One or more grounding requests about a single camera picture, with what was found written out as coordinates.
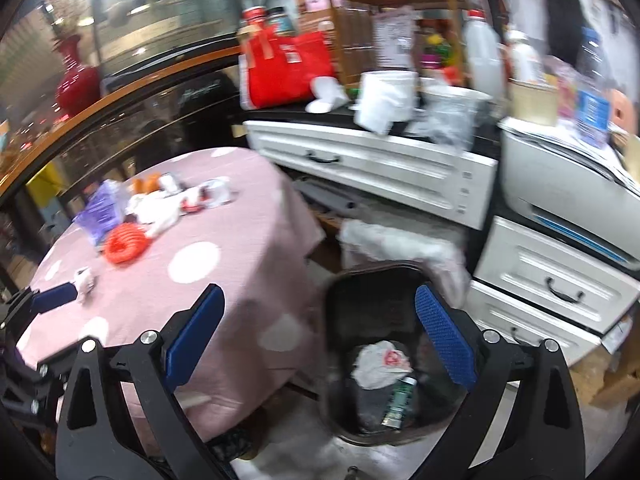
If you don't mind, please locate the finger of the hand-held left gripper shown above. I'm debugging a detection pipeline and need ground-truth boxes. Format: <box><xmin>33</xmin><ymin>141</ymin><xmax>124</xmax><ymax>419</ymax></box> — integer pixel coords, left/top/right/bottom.
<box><xmin>0</xmin><ymin>282</ymin><xmax>77</xmax><ymax>333</ymax></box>
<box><xmin>0</xmin><ymin>355</ymin><xmax>68</xmax><ymax>428</ymax></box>

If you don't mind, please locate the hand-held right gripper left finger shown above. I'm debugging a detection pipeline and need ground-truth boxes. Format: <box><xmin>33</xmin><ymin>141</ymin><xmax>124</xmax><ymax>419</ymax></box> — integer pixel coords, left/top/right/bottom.
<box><xmin>55</xmin><ymin>284</ymin><xmax>241</xmax><ymax>480</ymax></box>

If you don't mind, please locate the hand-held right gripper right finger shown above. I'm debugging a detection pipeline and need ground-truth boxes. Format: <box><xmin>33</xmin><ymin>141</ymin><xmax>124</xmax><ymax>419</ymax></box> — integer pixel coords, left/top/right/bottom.
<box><xmin>414</xmin><ymin>284</ymin><xmax>586</xmax><ymax>480</ymax></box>

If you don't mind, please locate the small white paper scrap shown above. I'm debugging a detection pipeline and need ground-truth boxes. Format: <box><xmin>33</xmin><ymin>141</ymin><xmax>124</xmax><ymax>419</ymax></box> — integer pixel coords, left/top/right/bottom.
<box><xmin>74</xmin><ymin>267</ymin><xmax>96</xmax><ymax>306</ymax></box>

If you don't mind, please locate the white plastic bag red print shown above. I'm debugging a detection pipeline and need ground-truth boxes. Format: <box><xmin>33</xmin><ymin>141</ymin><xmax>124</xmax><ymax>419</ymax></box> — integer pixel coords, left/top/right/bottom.
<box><xmin>350</xmin><ymin>341</ymin><xmax>416</xmax><ymax>390</ymax></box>

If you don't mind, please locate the green can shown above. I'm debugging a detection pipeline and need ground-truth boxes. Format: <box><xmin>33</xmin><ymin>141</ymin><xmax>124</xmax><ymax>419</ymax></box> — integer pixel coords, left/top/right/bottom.
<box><xmin>382</xmin><ymin>376</ymin><xmax>418</xmax><ymax>428</ymax></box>

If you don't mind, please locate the black trash bin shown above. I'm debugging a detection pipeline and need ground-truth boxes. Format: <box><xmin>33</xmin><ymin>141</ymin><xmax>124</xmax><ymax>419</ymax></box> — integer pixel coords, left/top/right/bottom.
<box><xmin>320</xmin><ymin>262</ymin><xmax>476</xmax><ymax>448</ymax></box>

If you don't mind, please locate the white tissue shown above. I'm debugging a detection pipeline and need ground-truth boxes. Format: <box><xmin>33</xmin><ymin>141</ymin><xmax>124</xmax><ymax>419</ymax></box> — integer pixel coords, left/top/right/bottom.
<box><xmin>126</xmin><ymin>192</ymin><xmax>183</xmax><ymax>238</ymax></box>

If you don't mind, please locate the purple plastic packet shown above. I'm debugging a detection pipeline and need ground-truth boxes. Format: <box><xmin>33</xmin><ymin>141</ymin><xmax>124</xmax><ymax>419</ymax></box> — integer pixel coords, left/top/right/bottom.
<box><xmin>74</xmin><ymin>180</ymin><xmax>126</xmax><ymax>246</ymax></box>

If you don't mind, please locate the large white plastic bag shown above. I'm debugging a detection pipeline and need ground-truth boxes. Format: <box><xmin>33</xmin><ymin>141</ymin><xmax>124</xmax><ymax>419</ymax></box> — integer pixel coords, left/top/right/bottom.
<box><xmin>337</xmin><ymin>220</ymin><xmax>468</xmax><ymax>306</ymax></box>

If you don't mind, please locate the pink polka dot tablecloth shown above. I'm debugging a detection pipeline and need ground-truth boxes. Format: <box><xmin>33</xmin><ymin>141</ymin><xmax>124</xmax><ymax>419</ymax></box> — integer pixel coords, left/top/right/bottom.
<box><xmin>15</xmin><ymin>147</ymin><xmax>328</xmax><ymax>456</ymax></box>

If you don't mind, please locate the yellow box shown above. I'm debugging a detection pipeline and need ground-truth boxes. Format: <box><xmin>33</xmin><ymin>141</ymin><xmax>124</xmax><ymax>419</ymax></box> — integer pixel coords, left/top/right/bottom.
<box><xmin>27</xmin><ymin>162</ymin><xmax>58</xmax><ymax>216</ymax></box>

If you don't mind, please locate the small red white wrapper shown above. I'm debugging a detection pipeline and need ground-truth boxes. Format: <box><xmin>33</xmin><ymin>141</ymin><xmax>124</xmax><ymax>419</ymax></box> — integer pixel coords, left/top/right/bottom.
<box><xmin>181</xmin><ymin>187</ymin><xmax>206</xmax><ymax>213</ymax></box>

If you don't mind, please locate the crumpled clear plastic wrap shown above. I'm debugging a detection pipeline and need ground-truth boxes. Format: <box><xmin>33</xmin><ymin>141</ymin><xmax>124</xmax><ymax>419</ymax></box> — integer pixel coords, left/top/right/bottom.
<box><xmin>202</xmin><ymin>176</ymin><xmax>233</xmax><ymax>209</ymax></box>

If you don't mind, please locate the small orange object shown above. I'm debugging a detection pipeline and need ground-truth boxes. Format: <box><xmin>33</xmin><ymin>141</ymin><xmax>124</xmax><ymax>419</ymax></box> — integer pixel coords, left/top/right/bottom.
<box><xmin>131</xmin><ymin>174</ymin><xmax>162</xmax><ymax>194</ymax></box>

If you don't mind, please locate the cardboard piece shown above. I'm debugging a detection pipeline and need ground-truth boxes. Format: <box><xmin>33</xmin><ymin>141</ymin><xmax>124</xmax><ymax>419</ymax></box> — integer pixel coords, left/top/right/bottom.
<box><xmin>570</xmin><ymin>345</ymin><xmax>640</xmax><ymax>406</ymax></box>

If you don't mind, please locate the long white drawer cabinet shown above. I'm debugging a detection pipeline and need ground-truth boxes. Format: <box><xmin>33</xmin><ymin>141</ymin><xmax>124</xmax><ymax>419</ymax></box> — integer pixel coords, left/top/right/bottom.
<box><xmin>243</xmin><ymin>120</ymin><xmax>498</xmax><ymax>231</ymax></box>

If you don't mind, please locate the grey plastic bar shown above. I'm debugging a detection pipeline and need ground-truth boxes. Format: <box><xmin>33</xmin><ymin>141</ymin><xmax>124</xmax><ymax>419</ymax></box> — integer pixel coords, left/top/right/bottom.
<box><xmin>292</xmin><ymin>177</ymin><xmax>358</xmax><ymax>216</ymax></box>

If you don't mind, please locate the white printer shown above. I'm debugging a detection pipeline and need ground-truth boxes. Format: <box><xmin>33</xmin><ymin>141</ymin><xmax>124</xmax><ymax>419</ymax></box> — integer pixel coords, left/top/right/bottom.
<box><xmin>500</xmin><ymin>117</ymin><xmax>640</xmax><ymax>266</ymax></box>

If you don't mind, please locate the red vase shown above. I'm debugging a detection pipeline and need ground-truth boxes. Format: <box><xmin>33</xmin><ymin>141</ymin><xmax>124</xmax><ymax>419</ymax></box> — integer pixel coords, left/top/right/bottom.
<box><xmin>54</xmin><ymin>35</ymin><xmax>101</xmax><ymax>118</ymax></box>

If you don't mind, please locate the glass display counter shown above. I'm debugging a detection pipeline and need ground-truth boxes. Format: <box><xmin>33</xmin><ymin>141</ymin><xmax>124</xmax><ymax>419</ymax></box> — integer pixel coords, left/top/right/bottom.
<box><xmin>0</xmin><ymin>0</ymin><xmax>251</xmax><ymax>261</ymax></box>

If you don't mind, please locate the clear plastic container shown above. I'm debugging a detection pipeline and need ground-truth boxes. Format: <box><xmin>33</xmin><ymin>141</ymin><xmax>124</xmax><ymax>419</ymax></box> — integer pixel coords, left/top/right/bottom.
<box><xmin>422</xmin><ymin>85</ymin><xmax>493</xmax><ymax>153</ymax></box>

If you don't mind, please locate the beige container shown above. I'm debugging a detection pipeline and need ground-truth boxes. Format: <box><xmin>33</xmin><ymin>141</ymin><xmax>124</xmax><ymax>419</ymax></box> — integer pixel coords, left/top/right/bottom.
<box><xmin>507</xmin><ymin>80</ymin><xmax>558</xmax><ymax>127</ymax></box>

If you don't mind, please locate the blue label water bottle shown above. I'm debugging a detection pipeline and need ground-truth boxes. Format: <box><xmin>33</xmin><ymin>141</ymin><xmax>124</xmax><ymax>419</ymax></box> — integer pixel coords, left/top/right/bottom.
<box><xmin>575</xmin><ymin>27</ymin><xmax>613</xmax><ymax>148</ymax></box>

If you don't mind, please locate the white jug red cap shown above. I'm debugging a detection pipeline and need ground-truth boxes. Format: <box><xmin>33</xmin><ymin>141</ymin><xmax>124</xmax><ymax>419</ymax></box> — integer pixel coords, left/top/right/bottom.
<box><xmin>462</xmin><ymin>9</ymin><xmax>506</xmax><ymax>92</ymax></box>

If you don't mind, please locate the yellow green toy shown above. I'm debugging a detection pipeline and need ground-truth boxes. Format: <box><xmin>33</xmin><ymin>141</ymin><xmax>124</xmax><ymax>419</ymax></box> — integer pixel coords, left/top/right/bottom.
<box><xmin>422</xmin><ymin>32</ymin><xmax>453</xmax><ymax>68</ymax></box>

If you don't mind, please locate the white plastic bottle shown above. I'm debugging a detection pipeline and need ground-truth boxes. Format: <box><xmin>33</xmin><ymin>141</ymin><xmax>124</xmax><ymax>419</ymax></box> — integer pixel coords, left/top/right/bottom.
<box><xmin>507</xmin><ymin>30</ymin><xmax>543</xmax><ymax>83</ymax></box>

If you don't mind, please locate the pink round object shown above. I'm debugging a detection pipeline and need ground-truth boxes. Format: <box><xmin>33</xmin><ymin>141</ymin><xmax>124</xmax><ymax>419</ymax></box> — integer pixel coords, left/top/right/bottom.
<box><xmin>615</xmin><ymin>87</ymin><xmax>638</xmax><ymax>133</ymax></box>

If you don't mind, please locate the paper sheet in sleeve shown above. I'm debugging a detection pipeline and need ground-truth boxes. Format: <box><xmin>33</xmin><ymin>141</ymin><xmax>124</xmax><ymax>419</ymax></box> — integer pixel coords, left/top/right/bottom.
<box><xmin>372</xmin><ymin>7</ymin><xmax>416</xmax><ymax>68</ymax></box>

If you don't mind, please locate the dark jar blue label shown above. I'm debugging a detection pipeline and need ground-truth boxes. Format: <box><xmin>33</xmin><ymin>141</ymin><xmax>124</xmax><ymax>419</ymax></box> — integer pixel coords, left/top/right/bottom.
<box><xmin>267</xmin><ymin>6</ymin><xmax>296</xmax><ymax>36</ymax></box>

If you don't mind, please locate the wooden shelf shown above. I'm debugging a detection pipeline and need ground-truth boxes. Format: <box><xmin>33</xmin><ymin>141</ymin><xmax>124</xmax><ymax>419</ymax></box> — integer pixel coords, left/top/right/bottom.
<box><xmin>327</xmin><ymin>0</ymin><xmax>483</xmax><ymax>91</ymax></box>

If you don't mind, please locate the black hanging garment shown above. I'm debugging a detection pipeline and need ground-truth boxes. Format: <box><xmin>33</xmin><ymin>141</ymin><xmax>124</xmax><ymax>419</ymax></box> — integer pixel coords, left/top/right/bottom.
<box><xmin>545</xmin><ymin>0</ymin><xmax>583</xmax><ymax>68</ymax></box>

